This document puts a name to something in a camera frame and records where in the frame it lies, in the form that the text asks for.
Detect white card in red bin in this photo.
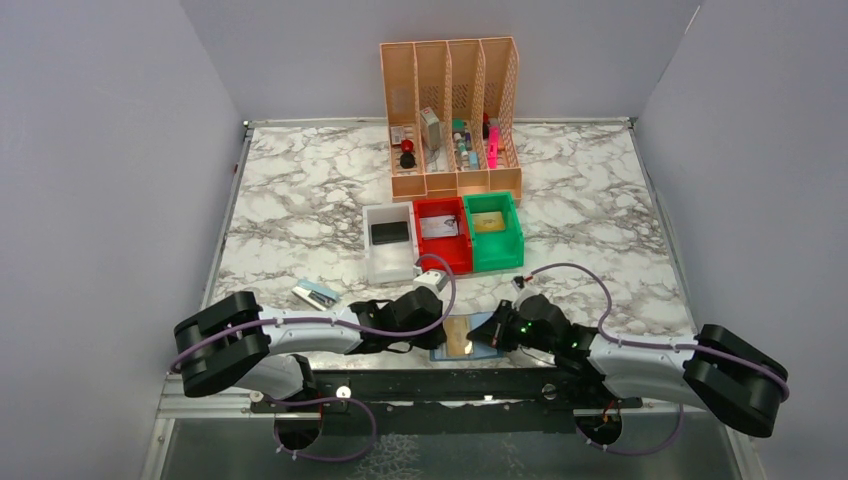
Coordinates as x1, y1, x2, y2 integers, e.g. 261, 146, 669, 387
419, 215, 460, 240

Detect red plastic bin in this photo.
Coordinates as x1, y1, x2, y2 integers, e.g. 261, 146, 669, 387
413, 197, 473, 275

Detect red black stamp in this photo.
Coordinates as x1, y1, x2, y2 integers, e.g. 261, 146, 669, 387
399, 139, 417, 169

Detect gold VIP card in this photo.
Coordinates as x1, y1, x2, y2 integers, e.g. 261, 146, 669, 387
444, 316, 474, 359

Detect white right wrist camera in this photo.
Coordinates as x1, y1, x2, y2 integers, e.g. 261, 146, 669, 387
511, 276, 539, 308

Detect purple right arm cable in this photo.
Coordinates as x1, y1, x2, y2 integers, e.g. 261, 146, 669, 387
519, 262, 791, 457

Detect light blue stapler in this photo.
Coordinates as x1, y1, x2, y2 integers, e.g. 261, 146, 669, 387
292, 280, 339, 311

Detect small bottles in organizer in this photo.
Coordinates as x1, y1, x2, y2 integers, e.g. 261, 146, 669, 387
451, 118, 480, 171

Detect orange file organizer rack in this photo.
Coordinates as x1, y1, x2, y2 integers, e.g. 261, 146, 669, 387
379, 36, 523, 203

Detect pink highlighter marker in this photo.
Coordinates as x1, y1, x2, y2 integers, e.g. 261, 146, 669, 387
487, 126, 500, 170

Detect green plastic bin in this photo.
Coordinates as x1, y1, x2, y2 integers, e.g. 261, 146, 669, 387
463, 192, 525, 273

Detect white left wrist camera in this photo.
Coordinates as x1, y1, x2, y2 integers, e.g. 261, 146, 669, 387
413, 269, 450, 295

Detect blue leather card holder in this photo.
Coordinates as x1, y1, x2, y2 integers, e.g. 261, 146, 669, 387
430, 312, 503, 362

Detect black card in white bin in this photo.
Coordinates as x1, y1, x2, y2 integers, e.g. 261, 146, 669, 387
370, 221, 410, 245

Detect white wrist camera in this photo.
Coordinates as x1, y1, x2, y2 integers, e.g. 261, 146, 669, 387
413, 269, 450, 295
511, 276, 539, 308

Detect translucent white plastic bin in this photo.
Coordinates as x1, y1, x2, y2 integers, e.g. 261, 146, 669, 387
362, 202, 419, 285

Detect white box in organizer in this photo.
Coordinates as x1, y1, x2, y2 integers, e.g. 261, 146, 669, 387
419, 107, 442, 150

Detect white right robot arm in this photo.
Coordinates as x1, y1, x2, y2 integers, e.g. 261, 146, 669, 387
466, 294, 788, 438

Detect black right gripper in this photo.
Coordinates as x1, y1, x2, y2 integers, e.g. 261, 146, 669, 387
468, 298, 557, 354

